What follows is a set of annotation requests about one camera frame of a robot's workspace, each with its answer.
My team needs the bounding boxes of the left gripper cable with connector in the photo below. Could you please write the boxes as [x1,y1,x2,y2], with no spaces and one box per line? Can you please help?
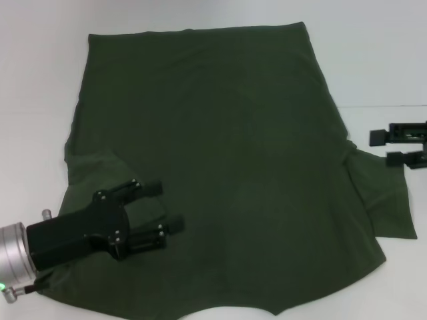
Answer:
[0,273,54,304]

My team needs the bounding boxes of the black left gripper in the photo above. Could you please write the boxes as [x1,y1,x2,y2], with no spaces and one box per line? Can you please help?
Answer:
[25,179,185,271]

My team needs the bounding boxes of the dark green shirt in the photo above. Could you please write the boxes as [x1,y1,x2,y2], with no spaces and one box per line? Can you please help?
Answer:
[35,21,418,320]

